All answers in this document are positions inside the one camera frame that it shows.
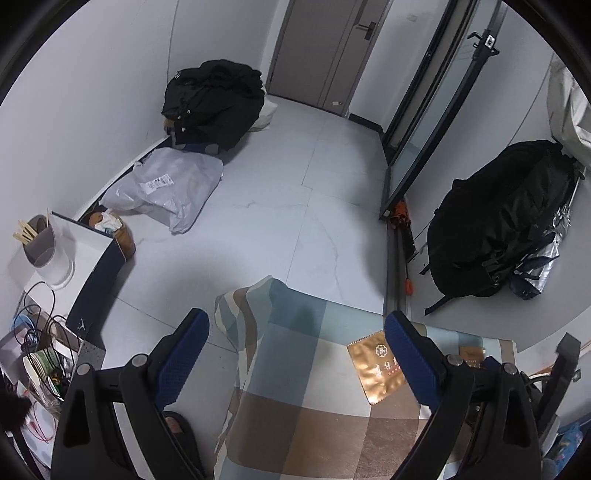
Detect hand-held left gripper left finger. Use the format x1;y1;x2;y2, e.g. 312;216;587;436
51;308;211;480

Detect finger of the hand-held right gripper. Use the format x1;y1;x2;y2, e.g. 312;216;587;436
531;332;581;432

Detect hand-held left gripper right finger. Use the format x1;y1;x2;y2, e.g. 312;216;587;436
384;311;541;480

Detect brown foil packet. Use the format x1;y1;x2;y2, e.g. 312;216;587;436
346;329;409;406
459;345;485;370

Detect white shoulder bag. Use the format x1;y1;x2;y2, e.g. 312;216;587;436
546;65;591;160

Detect blue printed bag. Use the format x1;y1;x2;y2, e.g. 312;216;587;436
551;422;583;464

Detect black slipper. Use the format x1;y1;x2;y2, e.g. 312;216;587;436
161;410;204;480

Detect grey speckled storage box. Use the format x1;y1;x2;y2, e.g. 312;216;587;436
0;318;106;407

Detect silver folded umbrella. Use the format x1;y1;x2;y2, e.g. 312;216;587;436
510;166;587;301

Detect checked tablecloth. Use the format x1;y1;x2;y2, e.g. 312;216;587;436
213;274;518;480

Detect navy box with white lid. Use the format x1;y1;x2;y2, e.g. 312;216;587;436
9;210;137;333

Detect green striped paper cup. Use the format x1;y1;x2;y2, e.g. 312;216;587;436
30;348;63;377

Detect orange black object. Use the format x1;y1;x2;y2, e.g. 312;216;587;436
390;198;416;259

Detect black backpack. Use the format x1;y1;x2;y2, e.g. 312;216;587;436
425;141;580;317

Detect white crumpled bag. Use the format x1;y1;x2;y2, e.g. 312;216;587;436
98;209;123;234

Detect grey white cup holder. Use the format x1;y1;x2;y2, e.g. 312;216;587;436
22;215;72;288

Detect blue plastic lid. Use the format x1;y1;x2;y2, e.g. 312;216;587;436
11;314;40;344

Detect grey plastic parcel bag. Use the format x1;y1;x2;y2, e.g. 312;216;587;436
99;148;225;234

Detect black fuzzy pad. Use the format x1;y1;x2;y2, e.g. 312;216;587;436
0;388;33;432

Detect wooden chopsticks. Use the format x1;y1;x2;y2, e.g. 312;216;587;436
13;208;51;243

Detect black framed glass door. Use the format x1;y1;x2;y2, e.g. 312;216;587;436
379;0;502;221

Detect black jacket pile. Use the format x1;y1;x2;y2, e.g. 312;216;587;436
161;59;266;151

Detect grey entrance door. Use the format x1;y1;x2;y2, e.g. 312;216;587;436
267;0;393;116

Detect black cable bundle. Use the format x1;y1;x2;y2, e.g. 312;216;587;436
14;281;79;370

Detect red wire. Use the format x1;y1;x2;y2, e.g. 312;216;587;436
23;406;58;444

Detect black glass door handle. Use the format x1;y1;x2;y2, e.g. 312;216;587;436
466;30;500;56

